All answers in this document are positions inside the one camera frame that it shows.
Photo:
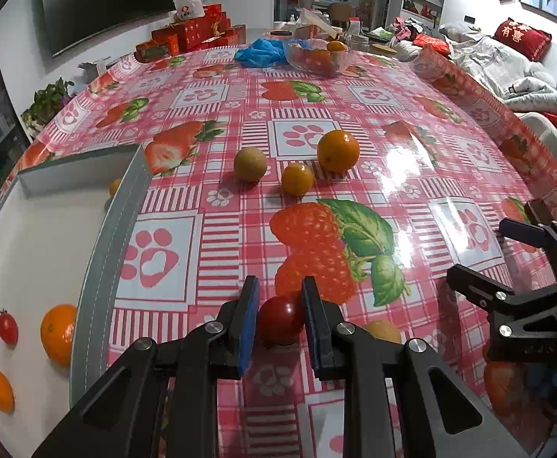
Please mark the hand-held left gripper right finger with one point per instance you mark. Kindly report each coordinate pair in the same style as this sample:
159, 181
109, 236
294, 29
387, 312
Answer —
314, 331

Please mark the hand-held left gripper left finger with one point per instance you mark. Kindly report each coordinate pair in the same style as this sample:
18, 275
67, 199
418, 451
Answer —
248, 331

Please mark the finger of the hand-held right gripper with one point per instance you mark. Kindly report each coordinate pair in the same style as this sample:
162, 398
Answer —
478, 288
521, 232

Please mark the red cherry tomato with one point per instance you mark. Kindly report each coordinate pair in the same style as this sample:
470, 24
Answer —
7, 327
280, 319

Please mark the grey shallow box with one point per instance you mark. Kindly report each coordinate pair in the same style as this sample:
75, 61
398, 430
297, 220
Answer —
35, 248

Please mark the round brown-green fruit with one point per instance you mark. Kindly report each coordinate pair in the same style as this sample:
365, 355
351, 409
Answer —
383, 332
250, 164

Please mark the strawberry print tablecloth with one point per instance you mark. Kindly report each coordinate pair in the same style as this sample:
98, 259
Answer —
402, 200

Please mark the sofa with grey blanket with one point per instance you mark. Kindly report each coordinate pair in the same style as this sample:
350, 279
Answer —
507, 81

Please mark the small orange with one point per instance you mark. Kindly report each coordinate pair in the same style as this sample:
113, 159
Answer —
336, 46
297, 179

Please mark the red embroidered pillow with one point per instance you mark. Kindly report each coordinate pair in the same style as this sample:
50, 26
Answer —
521, 39

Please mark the red cloth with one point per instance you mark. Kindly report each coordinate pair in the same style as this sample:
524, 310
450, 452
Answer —
432, 44

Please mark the yellow plate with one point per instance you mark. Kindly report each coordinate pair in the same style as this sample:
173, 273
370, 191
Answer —
384, 48

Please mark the clear glass bowl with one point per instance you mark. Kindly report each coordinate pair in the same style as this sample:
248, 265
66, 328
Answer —
319, 59

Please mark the jar with red lid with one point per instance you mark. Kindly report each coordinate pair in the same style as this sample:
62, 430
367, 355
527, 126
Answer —
353, 25

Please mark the blue plastic bag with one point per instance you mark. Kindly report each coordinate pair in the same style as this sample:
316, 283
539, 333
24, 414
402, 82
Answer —
261, 52

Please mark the wooden chair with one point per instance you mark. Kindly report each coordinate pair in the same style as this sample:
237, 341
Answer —
340, 13

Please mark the stack of red gift boxes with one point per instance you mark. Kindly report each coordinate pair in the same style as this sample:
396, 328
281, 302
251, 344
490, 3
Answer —
187, 36

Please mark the green potted plant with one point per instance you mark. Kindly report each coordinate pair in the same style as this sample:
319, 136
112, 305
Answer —
47, 102

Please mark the white plastic bag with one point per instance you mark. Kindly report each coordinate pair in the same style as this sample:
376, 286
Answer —
187, 7

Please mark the black television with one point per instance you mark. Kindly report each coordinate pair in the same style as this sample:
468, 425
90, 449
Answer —
106, 0

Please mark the red wall picture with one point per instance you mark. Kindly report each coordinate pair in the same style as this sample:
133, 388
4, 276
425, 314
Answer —
421, 7

